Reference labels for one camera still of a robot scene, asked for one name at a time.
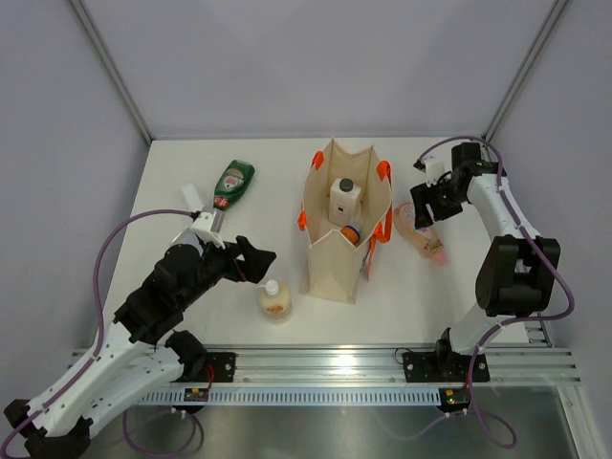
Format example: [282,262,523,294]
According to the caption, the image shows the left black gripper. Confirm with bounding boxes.
[178,232,275,309]

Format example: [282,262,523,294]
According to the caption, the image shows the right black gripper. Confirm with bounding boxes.
[409,176,468,230]

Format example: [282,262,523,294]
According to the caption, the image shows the cream pump lotion bottle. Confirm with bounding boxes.
[257,279,293,323]

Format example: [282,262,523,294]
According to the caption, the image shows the pink shampoo bottle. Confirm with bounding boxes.
[393,201,448,266]

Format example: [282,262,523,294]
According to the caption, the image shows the white bottle black cap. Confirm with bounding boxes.
[328,178,362,227]

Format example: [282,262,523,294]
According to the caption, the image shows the cream canvas bag orange handles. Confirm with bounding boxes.
[297,139,393,303]

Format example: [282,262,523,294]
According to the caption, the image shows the orange bottle blue cap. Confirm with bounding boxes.
[340,225,361,247]

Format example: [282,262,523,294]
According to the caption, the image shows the green dish soap bottle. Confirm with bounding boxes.
[213,160,255,211]

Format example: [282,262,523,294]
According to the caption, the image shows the white tube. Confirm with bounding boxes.
[181,183,204,212]

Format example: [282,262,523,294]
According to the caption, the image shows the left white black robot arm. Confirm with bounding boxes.
[4,236,276,458]

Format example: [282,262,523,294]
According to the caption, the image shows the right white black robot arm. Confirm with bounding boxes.
[402,136,560,383]

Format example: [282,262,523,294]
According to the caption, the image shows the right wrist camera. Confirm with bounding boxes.
[413,156,447,186]

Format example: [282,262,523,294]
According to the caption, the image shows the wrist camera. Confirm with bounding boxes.
[413,156,447,186]
[190,207,225,249]

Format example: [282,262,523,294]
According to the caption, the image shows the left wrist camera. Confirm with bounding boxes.
[190,207,225,249]

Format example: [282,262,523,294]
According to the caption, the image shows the aluminium rail frame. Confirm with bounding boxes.
[61,346,582,407]

